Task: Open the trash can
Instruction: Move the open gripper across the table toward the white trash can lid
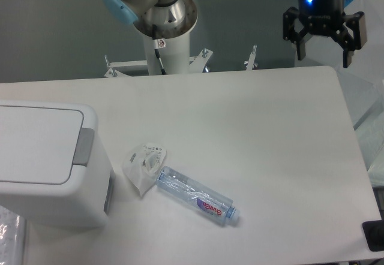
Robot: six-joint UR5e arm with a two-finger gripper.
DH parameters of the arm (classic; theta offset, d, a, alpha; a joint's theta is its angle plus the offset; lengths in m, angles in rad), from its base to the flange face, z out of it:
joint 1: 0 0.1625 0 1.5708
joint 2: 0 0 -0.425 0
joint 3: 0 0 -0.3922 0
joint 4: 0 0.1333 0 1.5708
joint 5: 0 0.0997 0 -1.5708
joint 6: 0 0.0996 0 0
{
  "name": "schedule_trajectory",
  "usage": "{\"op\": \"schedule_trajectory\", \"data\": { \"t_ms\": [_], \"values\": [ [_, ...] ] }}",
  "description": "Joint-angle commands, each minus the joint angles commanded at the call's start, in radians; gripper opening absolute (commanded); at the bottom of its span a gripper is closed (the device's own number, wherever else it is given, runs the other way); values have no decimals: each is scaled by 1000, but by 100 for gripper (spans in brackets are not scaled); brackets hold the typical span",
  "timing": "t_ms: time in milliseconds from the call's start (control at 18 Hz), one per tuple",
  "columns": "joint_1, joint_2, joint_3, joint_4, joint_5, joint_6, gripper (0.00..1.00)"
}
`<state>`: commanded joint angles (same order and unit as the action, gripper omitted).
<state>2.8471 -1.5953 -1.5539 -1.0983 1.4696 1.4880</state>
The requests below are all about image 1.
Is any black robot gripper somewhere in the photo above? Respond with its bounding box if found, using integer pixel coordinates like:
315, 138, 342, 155
283, 0, 367, 68

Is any silver robot arm blue cap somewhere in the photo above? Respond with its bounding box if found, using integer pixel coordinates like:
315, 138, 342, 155
103, 0, 367, 68

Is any white trash can body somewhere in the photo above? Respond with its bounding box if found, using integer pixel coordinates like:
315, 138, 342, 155
1, 100, 115, 227

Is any white trash can lid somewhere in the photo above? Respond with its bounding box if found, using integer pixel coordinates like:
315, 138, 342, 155
1, 105, 85, 185

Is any silver wing bolt clamp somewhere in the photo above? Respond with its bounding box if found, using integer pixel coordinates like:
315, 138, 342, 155
244, 45, 258, 71

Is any black device at table edge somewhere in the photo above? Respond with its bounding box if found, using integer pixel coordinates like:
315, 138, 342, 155
362, 220, 383, 252

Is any empty clear plastic water bottle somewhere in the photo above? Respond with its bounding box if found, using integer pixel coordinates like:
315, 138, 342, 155
156, 166, 240, 226

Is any crumpled clear plastic wrapper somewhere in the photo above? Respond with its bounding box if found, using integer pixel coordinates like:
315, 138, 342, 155
122, 143, 167, 197

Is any bubble wrap bottom left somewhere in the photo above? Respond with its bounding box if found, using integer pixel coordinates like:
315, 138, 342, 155
0, 206, 26, 264

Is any white clamp bracket with bolts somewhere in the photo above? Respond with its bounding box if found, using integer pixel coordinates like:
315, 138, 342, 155
104, 48, 214, 78

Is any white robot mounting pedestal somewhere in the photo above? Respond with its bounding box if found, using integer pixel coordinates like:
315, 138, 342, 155
142, 34, 190, 74

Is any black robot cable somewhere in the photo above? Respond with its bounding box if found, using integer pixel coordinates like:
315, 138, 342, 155
151, 24, 167, 76

